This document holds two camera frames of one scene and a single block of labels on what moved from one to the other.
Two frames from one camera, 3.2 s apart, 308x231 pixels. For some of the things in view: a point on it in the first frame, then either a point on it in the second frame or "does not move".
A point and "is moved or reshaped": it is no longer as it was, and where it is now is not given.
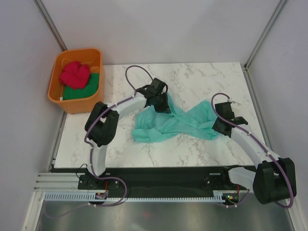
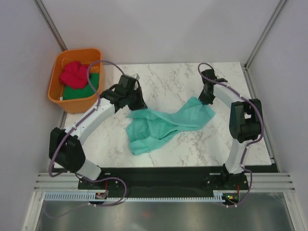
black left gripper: (164, 109) → (140, 104)
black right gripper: (216, 127) → (205, 100)
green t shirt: (91, 88) does not move
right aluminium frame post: (278, 7) does not move
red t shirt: (75, 75) does not move
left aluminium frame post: (42, 9) does not move
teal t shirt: (200, 121) is moved or reshaped
